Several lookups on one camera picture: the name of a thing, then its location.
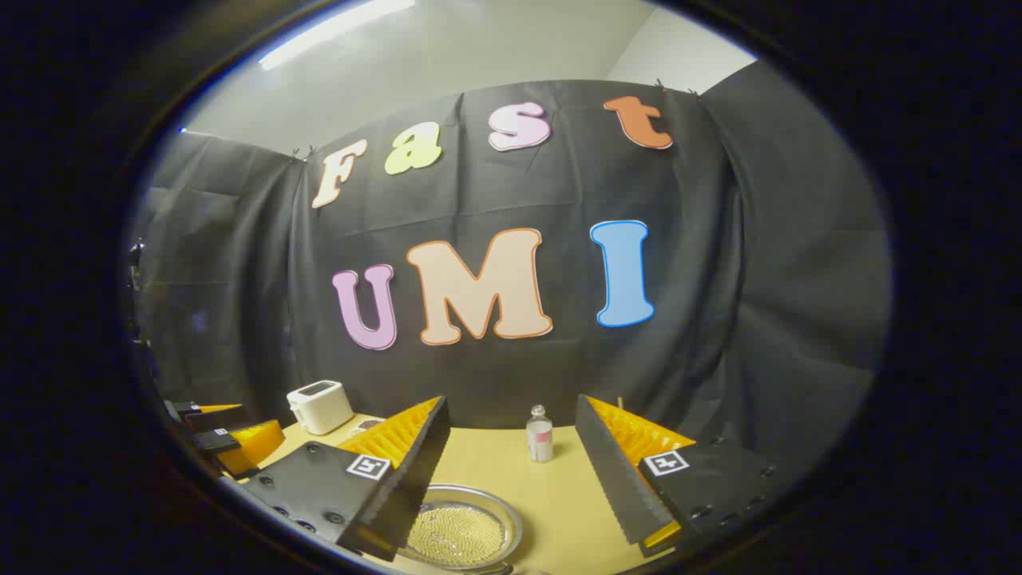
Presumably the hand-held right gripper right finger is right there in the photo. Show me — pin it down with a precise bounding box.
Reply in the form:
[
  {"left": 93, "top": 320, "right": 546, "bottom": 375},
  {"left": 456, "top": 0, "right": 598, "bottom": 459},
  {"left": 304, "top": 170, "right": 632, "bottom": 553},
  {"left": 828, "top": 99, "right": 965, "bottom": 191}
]
[{"left": 575, "top": 394, "right": 782, "bottom": 558}]

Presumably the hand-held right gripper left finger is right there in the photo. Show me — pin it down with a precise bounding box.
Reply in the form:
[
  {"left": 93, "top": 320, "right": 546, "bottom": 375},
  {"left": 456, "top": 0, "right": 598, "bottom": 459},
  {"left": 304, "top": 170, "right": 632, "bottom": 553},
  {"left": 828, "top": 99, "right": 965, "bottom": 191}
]
[{"left": 238, "top": 395, "right": 450, "bottom": 562}]

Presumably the steel pot with black handles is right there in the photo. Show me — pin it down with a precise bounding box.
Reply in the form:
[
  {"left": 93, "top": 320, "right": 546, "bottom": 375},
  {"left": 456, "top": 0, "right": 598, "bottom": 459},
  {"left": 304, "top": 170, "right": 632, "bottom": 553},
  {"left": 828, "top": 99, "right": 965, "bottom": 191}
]
[{"left": 399, "top": 483, "right": 524, "bottom": 573}]

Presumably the clear bottle with pink label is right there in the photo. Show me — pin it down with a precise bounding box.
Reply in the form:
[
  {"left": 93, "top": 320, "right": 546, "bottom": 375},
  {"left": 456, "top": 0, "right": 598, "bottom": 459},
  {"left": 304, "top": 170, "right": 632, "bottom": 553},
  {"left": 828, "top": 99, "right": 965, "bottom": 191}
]
[{"left": 526, "top": 405, "right": 554, "bottom": 462}]

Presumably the white toaster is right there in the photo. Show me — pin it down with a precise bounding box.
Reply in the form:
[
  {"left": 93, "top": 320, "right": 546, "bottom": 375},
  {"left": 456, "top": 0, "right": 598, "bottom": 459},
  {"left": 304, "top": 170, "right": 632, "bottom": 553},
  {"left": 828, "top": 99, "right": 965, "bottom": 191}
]
[{"left": 287, "top": 380, "right": 355, "bottom": 436}]

